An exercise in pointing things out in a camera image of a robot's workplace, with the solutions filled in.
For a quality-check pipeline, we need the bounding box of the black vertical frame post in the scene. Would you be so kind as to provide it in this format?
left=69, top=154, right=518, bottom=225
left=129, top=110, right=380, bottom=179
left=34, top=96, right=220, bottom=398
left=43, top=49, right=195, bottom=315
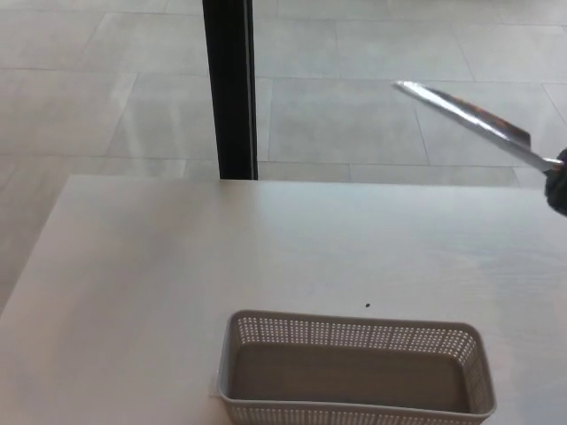
left=202, top=0, right=259, bottom=181

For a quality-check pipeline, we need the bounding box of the grey perforated plastic basket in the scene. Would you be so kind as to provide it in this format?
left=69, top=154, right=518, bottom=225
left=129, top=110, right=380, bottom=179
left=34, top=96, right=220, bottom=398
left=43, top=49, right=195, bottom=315
left=215, top=309, right=497, bottom=425

